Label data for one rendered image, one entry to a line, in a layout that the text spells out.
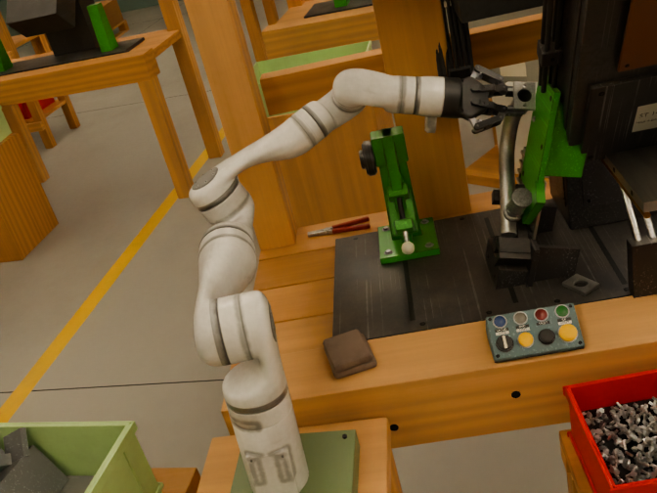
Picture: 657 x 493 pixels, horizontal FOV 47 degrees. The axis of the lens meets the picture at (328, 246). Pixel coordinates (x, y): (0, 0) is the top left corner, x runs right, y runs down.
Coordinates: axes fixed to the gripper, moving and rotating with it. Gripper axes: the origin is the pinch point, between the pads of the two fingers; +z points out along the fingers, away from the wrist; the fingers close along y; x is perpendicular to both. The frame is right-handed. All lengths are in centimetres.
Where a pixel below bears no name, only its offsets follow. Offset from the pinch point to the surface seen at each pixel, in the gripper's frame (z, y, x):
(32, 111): -276, 180, 434
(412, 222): -16.4, -18.3, 22.1
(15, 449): -86, -68, 7
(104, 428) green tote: -70, -64, 2
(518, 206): 0.3, -20.6, 0.5
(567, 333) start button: 6.5, -44.1, -5.9
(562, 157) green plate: 7.0, -12.6, -4.4
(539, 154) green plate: 2.9, -11.9, -4.0
